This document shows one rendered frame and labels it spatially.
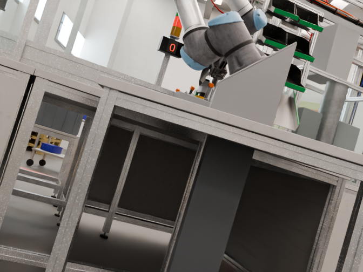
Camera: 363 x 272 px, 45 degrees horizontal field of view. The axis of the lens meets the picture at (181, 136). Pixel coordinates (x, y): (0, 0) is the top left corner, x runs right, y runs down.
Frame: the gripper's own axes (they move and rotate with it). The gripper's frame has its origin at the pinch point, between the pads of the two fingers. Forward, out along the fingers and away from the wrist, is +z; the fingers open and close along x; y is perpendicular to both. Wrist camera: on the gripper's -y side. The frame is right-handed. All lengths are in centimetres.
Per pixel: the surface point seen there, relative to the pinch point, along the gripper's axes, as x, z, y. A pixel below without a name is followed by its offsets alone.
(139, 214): 30, 162, -52
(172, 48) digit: -18.7, -4.1, -14.8
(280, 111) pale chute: 41.9, -1.4, 2.5
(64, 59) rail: -66, -1, 22
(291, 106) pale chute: 49.7, -3.6, -3.8
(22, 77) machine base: -79, 5, 34
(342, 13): 131, -20, -149
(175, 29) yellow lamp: -20.1, -11.0, -21.2
